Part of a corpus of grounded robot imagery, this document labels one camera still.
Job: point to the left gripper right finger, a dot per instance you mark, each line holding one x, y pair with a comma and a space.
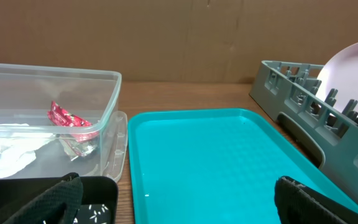
299, 204

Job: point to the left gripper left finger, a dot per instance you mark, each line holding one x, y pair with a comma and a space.
40, 200

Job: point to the rice leftovers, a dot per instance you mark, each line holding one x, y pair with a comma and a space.
94, 214

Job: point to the red snack wrapper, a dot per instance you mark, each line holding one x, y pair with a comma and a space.
75, 141

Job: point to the white napkin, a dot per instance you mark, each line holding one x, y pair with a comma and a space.
17, 150

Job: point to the white round plate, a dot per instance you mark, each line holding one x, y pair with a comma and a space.
341, 73

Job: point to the grey plastic dishwasher rack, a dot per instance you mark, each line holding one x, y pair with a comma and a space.
287, 89

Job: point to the clear plastic waste bin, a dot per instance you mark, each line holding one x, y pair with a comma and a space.
26, 93

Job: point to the black rectangular tray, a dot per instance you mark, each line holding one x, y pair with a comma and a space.
98, 189

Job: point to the teal plastic serving tray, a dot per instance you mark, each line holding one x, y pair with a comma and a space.
214, 166

